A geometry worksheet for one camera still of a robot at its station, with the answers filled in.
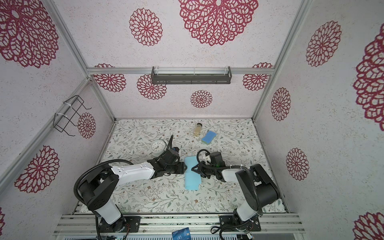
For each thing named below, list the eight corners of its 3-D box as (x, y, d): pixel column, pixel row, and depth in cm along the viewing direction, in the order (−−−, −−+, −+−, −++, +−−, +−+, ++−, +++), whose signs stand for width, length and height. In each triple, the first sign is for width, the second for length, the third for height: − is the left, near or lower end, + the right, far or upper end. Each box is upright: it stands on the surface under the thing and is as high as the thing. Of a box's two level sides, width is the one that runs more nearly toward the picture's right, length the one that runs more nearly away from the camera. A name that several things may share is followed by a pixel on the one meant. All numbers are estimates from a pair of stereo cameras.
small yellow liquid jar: (193, 135, 113) (193, 132, 110) (196, 125, 120) (196, 122, 117) (199, 136, 112) (199, 134, 109) (202, 126, 119) (202, 123, 116)
